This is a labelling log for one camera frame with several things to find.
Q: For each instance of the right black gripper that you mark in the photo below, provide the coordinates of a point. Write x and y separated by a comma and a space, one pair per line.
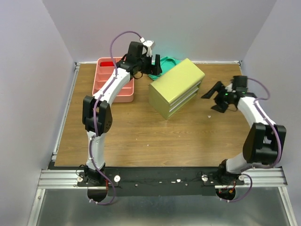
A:
222, 95

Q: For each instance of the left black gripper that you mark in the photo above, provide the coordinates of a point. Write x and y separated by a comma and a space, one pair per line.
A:
155, 69

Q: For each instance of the olive green drawer cabinet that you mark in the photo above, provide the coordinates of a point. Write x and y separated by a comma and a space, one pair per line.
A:
175, 88

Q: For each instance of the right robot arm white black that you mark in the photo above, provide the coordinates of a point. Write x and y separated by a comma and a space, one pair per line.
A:
264, 143

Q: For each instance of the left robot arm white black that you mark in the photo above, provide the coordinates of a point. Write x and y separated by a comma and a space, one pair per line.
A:
96, 114

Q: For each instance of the green cloth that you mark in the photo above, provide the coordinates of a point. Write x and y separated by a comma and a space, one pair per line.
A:
166, 63

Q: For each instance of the red item back compartment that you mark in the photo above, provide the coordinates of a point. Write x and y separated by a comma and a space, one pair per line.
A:
106, 64

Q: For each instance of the pink compartment tray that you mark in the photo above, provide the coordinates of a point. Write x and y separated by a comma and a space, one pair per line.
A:
102, 74

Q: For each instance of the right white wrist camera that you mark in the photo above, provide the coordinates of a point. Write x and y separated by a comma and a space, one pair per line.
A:
229, 88

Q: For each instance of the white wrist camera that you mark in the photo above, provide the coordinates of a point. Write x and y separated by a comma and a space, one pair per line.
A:
148, 46
229, 88

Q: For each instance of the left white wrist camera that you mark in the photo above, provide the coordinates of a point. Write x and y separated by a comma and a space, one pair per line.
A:
148, 46

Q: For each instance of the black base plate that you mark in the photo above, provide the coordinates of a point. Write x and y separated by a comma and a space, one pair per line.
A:
158, 181

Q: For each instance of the aluminium rail frame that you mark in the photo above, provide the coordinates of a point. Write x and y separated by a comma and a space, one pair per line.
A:
65, 178

